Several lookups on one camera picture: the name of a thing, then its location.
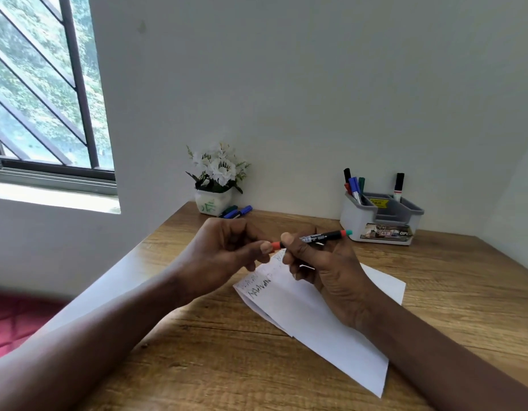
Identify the person's left hand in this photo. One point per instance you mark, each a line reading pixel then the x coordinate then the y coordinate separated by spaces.
pixel 212 256

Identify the person's right hand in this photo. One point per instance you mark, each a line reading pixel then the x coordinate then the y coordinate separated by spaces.
pixel 336 278

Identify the person's right thumb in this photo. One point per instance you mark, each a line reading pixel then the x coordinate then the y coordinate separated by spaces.
pixel 296 246

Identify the person's left thumb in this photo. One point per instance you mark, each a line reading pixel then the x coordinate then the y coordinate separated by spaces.
pixel 251 249

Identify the red marker cap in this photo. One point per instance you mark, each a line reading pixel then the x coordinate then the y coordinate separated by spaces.
pixel 276 246

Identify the black marker with red end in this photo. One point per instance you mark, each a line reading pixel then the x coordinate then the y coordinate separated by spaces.
pixel 326 236

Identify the person's left forearm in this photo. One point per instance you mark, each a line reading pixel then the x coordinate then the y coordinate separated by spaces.
pixel 84 338

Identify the person's right forearm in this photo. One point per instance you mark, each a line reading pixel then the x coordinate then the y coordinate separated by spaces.
pixel 444 363

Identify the blue marker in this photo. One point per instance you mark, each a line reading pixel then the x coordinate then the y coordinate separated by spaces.
pixel 240 212
pixel 355 189

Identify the green marker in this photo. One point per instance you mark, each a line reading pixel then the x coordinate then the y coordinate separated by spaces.
pixel 228 211
pixel 361 185

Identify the white artificial flowers in pot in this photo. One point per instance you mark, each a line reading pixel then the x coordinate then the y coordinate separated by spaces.
pixel 214 179

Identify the white paper sheet with writing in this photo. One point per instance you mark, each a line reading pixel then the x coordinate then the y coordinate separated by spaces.
pixel 324 329

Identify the white and grey desk organizer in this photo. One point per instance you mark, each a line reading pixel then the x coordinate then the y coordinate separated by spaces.
pixel 384 222

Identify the black marker with white label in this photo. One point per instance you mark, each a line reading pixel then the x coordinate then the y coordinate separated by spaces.
pixel 399 186

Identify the white window sill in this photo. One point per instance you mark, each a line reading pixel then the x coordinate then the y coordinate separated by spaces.
pixel 54 196

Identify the red quilted mattress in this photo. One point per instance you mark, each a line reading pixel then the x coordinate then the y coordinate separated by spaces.
pixel 20 321

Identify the window with dark metal bars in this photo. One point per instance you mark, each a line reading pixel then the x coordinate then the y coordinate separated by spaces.
pixel 50 94

